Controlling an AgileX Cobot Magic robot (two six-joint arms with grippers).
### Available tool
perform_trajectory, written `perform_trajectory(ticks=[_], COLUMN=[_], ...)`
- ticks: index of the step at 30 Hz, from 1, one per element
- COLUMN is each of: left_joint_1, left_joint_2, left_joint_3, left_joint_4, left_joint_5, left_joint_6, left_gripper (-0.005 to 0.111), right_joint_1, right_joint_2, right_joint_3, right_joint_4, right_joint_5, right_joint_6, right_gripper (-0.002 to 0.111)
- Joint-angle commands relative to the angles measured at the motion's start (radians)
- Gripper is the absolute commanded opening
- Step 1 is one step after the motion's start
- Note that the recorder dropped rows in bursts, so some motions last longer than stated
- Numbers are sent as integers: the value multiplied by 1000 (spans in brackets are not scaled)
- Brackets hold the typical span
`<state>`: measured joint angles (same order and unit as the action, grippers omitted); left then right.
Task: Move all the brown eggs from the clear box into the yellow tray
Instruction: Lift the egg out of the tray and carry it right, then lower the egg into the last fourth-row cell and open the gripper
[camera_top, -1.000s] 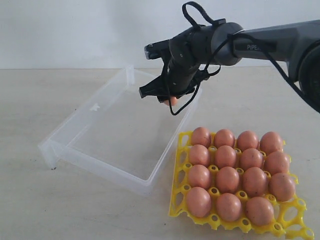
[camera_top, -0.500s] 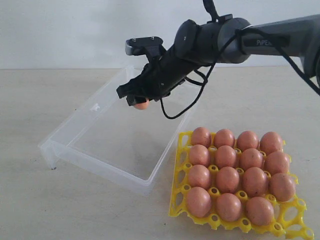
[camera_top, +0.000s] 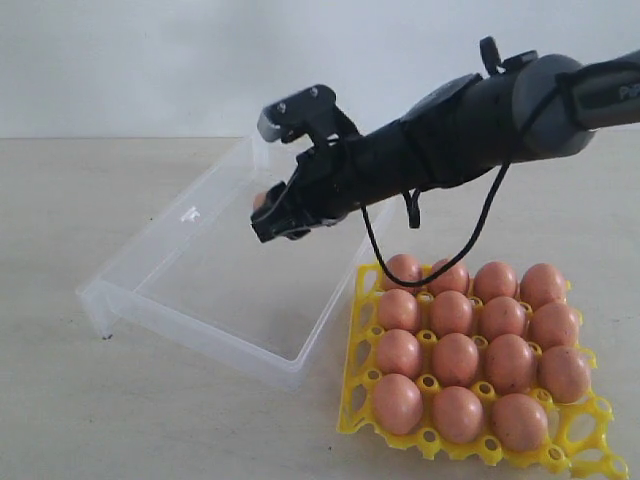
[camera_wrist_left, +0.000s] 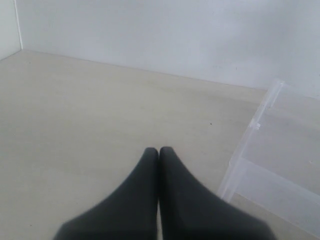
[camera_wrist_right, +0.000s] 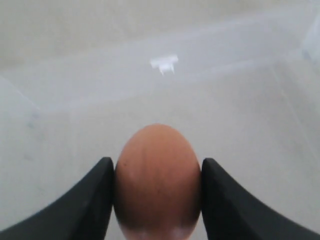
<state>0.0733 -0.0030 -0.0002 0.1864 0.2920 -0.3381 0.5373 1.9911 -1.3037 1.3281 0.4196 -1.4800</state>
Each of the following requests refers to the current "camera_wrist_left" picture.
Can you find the clear plastic box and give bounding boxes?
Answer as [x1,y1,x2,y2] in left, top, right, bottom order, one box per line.
[217,80,320,236]

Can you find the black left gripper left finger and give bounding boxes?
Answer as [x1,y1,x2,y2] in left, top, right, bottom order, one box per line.
[54,147,159,240]

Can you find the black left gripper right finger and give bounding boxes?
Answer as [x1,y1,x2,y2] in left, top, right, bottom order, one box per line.
[159,146,258,240]

